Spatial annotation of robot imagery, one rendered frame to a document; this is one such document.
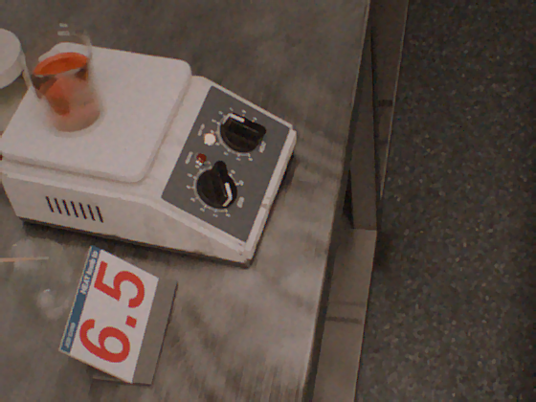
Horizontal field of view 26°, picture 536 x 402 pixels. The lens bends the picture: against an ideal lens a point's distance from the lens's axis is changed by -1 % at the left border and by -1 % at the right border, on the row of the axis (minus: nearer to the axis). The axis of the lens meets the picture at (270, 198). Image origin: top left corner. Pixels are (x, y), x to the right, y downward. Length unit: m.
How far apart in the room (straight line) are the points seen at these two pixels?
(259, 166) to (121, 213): 0.11
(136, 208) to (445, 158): 1.11
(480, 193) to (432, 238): 0.12
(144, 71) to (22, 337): 0.22
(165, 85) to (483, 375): 0.92
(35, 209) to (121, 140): 0.10
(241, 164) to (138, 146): 0.09
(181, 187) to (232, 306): 0.10
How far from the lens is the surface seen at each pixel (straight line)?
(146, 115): 0.90
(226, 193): 0.87
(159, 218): 0.88
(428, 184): 1.90
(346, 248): 1.73
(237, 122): 0.91
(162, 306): 0.89
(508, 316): 1.77
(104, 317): 0.87
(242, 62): 1.04
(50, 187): 0.90
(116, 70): 0.93
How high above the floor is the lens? 1.49
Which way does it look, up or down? 52 degrees down
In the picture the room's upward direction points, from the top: 8 degrees counter-clockwise
